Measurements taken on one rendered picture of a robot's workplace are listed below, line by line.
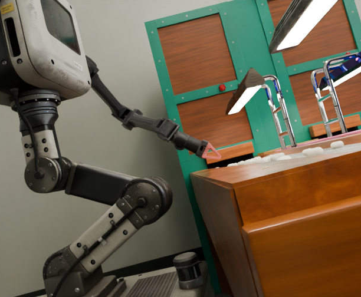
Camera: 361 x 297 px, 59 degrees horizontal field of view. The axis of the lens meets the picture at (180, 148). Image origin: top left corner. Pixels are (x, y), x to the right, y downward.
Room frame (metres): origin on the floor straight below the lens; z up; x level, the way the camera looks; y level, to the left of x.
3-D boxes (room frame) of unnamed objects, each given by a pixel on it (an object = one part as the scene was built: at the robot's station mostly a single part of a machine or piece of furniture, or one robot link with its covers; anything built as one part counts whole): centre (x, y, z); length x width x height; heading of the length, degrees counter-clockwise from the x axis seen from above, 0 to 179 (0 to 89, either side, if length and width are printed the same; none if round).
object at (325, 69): (1.54, -0.83, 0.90); 0.20 x 0.19 x 0.45; 0
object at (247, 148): (1.99, -0.28, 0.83); 0.30 x 0.06 x 0.07; 90
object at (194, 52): (2.29, -0.65, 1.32); 1.36 x 0.55 x 0.95; 90
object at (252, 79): (1.55, -0.35, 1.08); 0.62 x 0.08 x 0.07; 0
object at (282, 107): (1.54, -0.43, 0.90); 0.20 x 0.19 x 0.45; 0
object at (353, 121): (1.99, -0.96, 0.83); 0.30 x 0.06 x 0.07; 90
